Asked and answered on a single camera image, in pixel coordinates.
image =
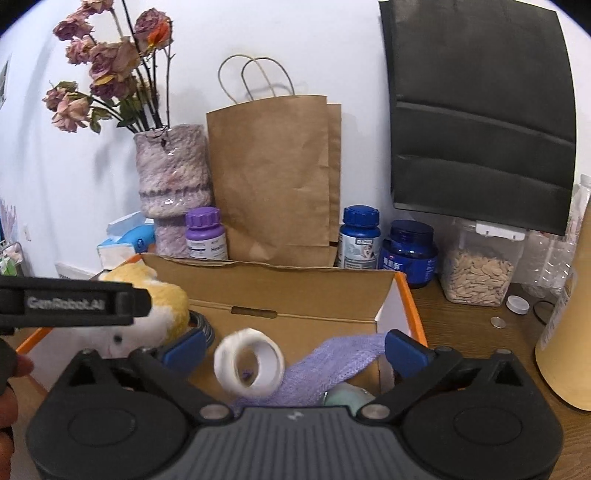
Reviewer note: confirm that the wall picture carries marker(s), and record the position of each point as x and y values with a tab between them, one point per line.
4	83

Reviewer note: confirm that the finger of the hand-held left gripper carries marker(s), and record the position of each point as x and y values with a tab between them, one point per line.
142	302

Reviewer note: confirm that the person's left hand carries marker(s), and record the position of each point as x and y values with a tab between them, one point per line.
23	367

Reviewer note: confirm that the purple pill bottle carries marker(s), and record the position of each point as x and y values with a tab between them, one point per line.
205	240

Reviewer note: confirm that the cardboard box with orange edge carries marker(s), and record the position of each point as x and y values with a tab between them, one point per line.
300	295

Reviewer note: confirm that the light green round object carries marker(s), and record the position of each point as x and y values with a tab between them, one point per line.
346	396

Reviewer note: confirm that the tan cylinder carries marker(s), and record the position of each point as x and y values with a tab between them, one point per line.
568	360

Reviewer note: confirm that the yellow white plush toy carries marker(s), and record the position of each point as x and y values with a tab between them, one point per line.
171	304

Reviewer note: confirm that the clear container of seeds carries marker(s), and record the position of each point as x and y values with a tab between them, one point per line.
480	277

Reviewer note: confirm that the white bottle cap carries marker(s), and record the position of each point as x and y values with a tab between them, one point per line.
517	304

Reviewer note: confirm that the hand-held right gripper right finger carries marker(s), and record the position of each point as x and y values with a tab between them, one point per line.
406	353

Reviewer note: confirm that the silver coin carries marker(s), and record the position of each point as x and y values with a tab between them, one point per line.
497	322

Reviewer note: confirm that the dark blue jar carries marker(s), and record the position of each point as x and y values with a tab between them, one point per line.
408	258

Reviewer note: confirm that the clear plastic bottle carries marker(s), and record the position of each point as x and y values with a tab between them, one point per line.
549	263

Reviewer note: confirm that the blue tissue box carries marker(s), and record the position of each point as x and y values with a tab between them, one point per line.
134	240

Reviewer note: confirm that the purple mesh cloth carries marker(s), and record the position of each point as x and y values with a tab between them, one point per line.
323	369

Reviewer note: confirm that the pink purple textured vase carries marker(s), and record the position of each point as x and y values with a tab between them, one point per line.
175	175

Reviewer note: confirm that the brown paper bag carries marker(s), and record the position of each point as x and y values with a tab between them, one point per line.
272	184

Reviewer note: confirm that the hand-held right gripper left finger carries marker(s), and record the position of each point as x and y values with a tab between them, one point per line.
184	348

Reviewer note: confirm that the dried rose bouquet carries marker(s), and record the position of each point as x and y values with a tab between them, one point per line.
111	60

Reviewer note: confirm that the white booklet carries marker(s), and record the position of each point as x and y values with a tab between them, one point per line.
74	270

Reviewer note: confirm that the blue bottle with white label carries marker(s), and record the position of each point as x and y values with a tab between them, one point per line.
358	244

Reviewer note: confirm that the black paper bag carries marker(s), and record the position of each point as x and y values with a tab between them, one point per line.
480	92

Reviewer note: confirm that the white tape roll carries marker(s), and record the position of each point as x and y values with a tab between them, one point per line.
228	364

